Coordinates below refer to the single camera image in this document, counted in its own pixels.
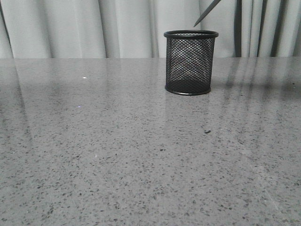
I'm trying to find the grey and orange scissors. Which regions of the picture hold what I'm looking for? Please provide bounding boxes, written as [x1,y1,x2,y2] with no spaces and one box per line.
[193,0,221,27]

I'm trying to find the black mesh pen bucket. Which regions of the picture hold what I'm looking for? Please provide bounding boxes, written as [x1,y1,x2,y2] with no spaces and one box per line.
[164,30,219,96]

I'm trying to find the grey curtain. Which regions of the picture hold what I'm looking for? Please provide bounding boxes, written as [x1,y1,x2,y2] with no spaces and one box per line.
[0,0,301,58]

